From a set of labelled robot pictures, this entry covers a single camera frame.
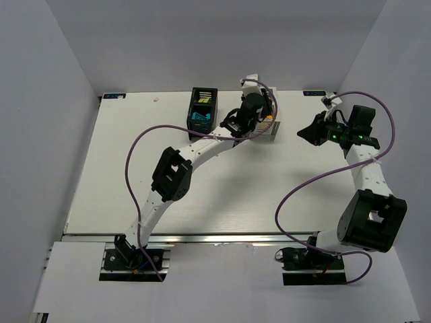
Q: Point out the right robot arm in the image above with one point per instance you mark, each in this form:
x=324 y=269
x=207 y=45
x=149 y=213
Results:
x=374 y=215

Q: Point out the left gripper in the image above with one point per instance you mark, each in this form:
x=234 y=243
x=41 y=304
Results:
x=266 y=105

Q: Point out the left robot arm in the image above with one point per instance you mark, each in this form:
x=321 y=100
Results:
x=171 y=178

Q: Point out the xdof logo sticker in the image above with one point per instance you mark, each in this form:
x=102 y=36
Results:
x=114 y=96
x=318 y=93

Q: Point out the xdof logo sticker right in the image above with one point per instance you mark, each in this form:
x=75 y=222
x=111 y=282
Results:
x=318 y=93

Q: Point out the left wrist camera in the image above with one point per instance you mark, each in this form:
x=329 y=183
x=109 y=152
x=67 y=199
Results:
x=249 y=85

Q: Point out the white slotted container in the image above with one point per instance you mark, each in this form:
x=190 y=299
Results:
x=267 y=131

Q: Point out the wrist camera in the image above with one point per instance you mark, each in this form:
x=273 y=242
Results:
x=249 y=85
x=330 y=101

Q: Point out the cyan lego brick pair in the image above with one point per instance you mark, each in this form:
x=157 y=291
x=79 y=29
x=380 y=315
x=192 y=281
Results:
x=201 y=117

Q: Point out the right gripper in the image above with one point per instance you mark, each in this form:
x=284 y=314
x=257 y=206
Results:
x=321 y=131

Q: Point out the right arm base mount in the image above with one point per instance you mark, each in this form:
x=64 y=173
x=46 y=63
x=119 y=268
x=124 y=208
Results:
x=304 y=267

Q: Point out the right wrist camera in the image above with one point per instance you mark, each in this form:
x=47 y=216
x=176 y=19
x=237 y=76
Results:
x=330 y=101

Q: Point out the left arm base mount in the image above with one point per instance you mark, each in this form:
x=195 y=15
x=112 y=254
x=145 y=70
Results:
x=123 y=262

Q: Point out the xdof logo sticker left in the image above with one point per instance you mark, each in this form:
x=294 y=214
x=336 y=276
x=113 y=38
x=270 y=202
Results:
x=114 y=96

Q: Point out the black slotted container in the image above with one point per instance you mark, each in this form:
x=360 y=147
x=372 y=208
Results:
x=204 y=127

